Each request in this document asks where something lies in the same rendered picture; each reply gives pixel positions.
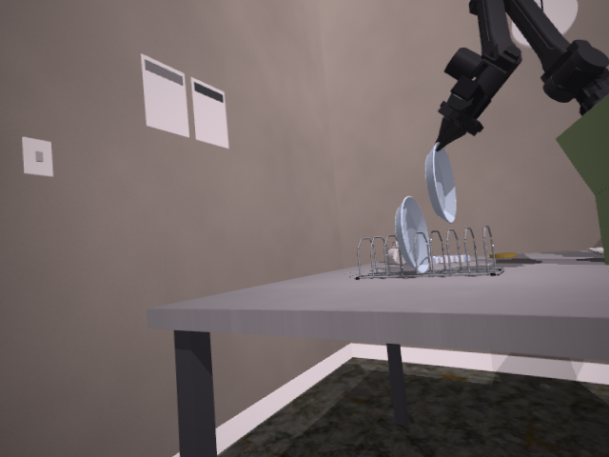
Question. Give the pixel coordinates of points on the white mug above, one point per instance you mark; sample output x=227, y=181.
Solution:
x=393, y=255

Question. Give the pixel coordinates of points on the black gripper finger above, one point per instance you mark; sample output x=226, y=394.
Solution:
x=446, y=122
x=456, y=130

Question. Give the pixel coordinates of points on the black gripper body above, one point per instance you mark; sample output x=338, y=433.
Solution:
x=469, y=123

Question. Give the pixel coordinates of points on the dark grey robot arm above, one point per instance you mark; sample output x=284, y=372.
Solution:
x=586, y=65

